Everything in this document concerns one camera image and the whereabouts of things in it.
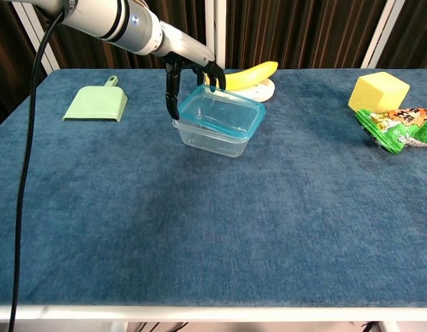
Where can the light green plastic dustpan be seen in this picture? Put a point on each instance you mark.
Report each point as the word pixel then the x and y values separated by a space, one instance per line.
pixel 95 103

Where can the white round plate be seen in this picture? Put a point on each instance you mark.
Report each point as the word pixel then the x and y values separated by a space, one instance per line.
pixel 263 91

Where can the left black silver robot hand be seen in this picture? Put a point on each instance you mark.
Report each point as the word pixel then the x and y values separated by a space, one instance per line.
pixel 185 43

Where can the clear plastic container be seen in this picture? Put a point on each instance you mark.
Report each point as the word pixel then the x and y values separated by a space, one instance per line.
pixel 216 143

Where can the green orange snack bag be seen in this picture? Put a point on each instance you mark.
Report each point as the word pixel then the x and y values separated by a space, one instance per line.
pixel 393 129

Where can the blue velvet tablecloth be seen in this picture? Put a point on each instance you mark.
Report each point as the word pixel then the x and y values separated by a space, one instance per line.
pixel 213 224

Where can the white frame post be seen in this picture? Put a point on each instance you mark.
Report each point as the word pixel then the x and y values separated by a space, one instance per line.
pixel 50 62
pixel 216 31
pixel 381 34

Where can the yellow banana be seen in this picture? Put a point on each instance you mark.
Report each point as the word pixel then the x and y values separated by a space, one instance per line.
pixel 247 76

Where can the yellow sponge cube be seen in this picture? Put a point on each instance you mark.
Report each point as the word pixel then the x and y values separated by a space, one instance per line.
pixel 375 90

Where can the teal-rimmed clear plastic lid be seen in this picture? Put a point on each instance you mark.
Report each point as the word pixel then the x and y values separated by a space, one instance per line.
pixel 234 131

